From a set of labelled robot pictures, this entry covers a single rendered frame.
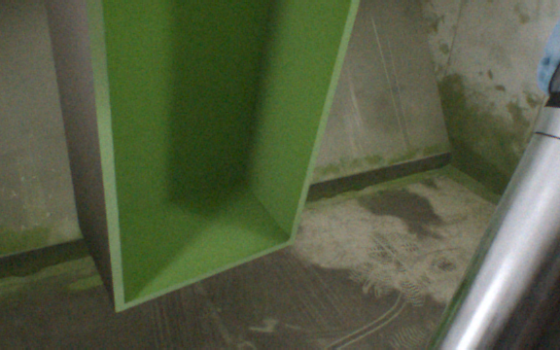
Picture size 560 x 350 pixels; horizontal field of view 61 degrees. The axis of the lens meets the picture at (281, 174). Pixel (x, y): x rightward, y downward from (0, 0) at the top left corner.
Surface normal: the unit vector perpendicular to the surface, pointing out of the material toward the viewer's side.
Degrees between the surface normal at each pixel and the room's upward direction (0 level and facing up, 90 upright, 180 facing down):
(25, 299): 0
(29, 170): 57
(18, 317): 0
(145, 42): 102
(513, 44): 90
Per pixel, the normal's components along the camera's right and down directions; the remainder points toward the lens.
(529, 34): -0.88, 0.19
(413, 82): 0.43, -0.09
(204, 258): 0.16, -0.76
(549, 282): -0.48, 0.00
